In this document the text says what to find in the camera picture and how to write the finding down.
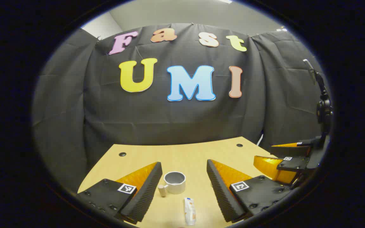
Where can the wooden desktop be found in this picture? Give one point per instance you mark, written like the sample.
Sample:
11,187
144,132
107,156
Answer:
182,158

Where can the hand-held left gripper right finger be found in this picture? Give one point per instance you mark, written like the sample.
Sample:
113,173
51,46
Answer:
220,190

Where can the white toothpaste tube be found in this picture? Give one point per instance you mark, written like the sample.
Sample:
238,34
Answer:
189,210

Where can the black backdrop cloth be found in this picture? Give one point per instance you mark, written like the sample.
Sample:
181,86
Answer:
169,120

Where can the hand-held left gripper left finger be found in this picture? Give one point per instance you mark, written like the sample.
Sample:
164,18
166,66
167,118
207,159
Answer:
147,193

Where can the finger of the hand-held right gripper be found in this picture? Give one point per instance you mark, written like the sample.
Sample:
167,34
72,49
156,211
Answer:
296,163
290,150

